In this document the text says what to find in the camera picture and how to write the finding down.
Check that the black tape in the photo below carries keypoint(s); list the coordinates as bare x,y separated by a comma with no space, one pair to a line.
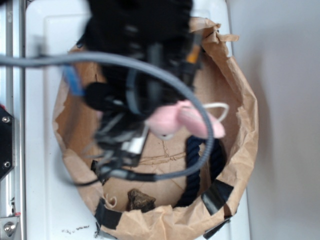
216,196
107,217

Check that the black octagonal mount plate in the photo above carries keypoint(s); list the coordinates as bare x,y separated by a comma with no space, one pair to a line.
7,157

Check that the pink plush bunny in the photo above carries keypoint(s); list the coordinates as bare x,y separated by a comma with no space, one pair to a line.
166,121

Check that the white plastic bin lid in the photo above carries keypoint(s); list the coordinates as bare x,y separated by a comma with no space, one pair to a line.
54,210

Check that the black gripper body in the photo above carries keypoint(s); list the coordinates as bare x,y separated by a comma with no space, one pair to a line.
139,78

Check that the black tape left front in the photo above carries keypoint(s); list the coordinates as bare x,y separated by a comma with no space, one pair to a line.
107,217

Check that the brown rock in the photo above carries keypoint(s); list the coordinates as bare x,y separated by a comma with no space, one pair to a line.
138,200

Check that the aluminium frame rail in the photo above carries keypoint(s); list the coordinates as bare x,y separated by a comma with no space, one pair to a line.
12,96

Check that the black tape right front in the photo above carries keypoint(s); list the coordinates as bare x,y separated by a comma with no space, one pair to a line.
216,196

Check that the crumpled brown paper bag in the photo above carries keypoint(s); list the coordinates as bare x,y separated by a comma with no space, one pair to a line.
221,80

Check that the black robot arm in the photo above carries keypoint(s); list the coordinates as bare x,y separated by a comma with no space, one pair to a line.
142,21

